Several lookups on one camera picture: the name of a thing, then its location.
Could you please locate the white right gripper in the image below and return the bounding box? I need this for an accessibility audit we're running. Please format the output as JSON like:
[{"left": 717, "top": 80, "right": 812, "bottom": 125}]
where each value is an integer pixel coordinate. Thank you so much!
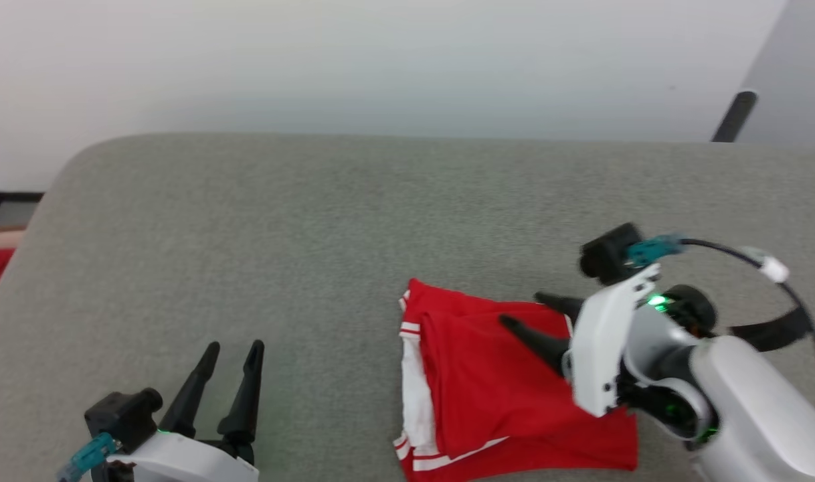
[{"left": 499, "top": 264, "right": 663, "bottom": 418}]

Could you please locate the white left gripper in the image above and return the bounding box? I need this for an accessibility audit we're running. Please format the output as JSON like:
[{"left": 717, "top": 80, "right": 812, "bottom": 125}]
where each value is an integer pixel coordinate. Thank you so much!
[{"left": 106, "top": 339, "right": 266, "bottom": 482}]

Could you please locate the red and white basketball jersey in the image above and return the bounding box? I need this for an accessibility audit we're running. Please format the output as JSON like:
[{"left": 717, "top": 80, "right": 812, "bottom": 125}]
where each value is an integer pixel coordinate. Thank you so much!
[{"left": 393, "top": 278, "right": 640, "bottom": 482}]

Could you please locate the black metal pole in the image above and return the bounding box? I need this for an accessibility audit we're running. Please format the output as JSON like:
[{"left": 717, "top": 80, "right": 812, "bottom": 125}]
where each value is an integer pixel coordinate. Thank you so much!
[{"left": 710, "top": 90, "right": 759, "bottom": 143}]

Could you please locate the black right cable teal plug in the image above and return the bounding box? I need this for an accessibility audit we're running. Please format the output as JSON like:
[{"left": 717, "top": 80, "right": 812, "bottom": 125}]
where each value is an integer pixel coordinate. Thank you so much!
[{"left": 626, "top": 234, "right": 815, "bottom": 404}]

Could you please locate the black picture frame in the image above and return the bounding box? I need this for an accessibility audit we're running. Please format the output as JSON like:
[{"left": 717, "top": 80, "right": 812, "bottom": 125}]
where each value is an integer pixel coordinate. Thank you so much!
[{"left": 0, "top": 191, "right": 46, "bottom": 229}]

